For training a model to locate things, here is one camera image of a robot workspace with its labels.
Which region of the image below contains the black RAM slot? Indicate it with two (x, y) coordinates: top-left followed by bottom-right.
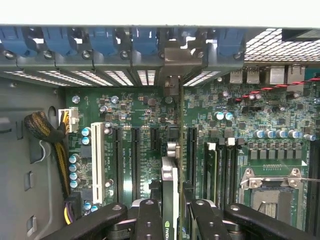
(315, 143), (320, 231)
(233, 138), (242, 176)
(225, 137), (235, 206)
(204, 142), (219, 205)
(217, 138), (227, 208)
(306, 143), (317, 231)

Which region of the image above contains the CPU socket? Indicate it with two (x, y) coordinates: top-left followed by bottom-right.
(238, 166), (308, 227)

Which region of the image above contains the black power connector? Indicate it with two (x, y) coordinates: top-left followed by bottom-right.
(64, 191), (83, 226)

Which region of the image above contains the white expansion slot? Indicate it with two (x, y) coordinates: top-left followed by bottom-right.
(90, 121), (106, 205)

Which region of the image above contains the short black expansion slot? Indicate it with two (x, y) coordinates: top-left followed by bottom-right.
(149, 127), (160, 151)

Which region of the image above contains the green Dell motherboard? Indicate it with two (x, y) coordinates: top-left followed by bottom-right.
(64, 64), (320, 232)

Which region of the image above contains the thin locking lever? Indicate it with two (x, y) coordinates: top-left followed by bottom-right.
(298, 176), (320, 183)

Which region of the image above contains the white power connector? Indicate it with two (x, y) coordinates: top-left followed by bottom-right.
(58, 106), (80, 134)

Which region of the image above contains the open black PC case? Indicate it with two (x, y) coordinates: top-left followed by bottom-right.
(0, 23), (320, 240)

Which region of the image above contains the braided power cable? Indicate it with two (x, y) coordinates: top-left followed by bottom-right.
(23, 111), (76, 201)

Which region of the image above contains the red black twisted wire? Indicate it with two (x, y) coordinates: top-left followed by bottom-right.
(234, 76), (320, 104)

